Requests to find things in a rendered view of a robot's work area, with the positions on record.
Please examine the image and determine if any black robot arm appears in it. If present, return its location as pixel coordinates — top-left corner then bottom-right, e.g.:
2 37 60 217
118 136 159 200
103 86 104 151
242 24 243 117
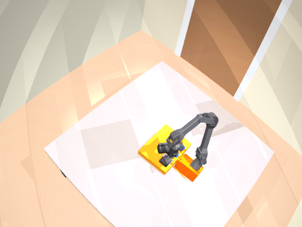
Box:
157 112 219 171

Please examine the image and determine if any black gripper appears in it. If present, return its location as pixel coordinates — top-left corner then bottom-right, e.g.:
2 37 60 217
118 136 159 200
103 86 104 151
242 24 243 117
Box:
159 147 184 167

